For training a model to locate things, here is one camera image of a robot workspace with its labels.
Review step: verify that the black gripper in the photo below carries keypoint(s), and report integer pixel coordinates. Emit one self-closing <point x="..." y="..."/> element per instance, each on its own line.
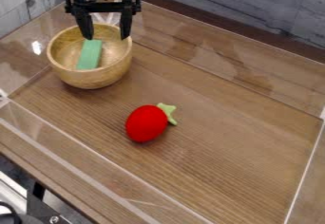
<point x="81" y="8"/>

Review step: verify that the clear acrylic tray enclosure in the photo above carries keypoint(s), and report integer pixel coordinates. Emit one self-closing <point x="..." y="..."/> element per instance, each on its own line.
<point x="191" y="130"/>

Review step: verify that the red plush strawberry toy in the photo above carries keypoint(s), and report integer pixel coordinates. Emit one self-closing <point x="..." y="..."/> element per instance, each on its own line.
<point x="149" y="120"/>

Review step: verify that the black device with logo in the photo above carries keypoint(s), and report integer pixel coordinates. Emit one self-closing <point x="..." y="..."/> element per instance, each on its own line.
<point x="42" y="212"/>

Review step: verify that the green rectangular block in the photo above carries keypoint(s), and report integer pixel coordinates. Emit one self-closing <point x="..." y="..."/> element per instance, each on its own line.
<point x="90" y="55"/>

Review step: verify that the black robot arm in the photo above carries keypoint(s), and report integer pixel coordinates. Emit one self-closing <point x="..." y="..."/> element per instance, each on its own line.
<point x="82" y="8"/>

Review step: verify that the brown wooden bowl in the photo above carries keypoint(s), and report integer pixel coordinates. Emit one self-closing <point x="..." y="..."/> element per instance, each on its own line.
<point x="63" y="53"/>

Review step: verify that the black table leg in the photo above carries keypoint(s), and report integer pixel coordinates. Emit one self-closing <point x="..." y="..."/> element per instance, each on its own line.
<point x="39" y="191"/>

